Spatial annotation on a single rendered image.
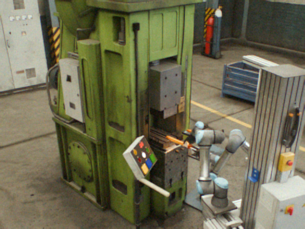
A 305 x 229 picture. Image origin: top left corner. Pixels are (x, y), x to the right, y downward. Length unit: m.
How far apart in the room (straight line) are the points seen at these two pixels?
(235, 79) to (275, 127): 5.11
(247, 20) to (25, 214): 9.99
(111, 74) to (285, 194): 1.97
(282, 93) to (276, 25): 9.64
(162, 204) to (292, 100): 2.09
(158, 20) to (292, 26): 8.58
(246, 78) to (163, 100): 4.13
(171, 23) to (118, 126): 1.16
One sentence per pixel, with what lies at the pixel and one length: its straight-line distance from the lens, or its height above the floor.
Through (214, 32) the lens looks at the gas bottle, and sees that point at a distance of 10.89.
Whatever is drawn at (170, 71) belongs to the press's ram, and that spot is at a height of 1.74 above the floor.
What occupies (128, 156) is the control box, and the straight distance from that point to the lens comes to 3.12.
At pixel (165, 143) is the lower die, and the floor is 0.98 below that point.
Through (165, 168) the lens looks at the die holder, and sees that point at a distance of 3.75.
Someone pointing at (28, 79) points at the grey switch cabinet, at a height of 0.26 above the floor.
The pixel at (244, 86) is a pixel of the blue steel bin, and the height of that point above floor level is 0.37.
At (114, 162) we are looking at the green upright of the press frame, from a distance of 4.00.
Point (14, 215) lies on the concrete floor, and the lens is 4.58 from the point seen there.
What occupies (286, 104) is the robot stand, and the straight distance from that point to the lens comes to 2.50.
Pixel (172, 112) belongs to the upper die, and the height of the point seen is 1.31.
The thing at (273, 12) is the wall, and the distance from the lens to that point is 12.09.
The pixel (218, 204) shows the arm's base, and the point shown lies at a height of 0.85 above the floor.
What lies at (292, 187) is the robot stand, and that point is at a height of 1.23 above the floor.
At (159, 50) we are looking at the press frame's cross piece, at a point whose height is 1.91.
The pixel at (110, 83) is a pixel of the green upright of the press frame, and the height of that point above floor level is 1.58.
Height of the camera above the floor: 2.71
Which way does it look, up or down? 27 degrees down
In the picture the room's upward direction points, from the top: straight up
